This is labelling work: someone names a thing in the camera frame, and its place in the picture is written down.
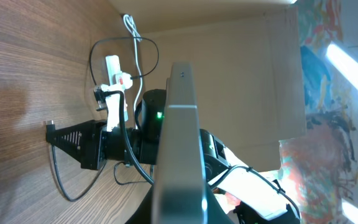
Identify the white USB charger plug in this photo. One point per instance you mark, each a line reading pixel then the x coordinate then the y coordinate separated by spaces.
pixel 123 81

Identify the ceiling light strip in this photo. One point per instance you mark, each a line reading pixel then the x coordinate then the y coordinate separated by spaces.
pixel 343 62

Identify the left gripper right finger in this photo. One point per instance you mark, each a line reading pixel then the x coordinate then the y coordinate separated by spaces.
pixel 215 213

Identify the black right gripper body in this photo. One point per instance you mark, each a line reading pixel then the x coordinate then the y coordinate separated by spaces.
pixel 98 145

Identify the colourful painted wall poster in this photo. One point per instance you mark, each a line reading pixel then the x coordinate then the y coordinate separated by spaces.
pixel 319 168

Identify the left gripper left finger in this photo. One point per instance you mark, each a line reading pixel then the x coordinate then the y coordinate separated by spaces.
pixel 143 214

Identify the white power strip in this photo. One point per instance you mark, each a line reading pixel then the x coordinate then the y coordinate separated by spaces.
pixel 113 68

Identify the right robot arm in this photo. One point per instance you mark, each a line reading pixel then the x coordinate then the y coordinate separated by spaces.
pixel 144 143

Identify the teal screen Samsung smartphone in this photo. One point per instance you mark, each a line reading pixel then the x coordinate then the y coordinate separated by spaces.
pixel 179 194

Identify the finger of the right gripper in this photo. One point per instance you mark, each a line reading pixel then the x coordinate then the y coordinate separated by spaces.
pixel 69 139

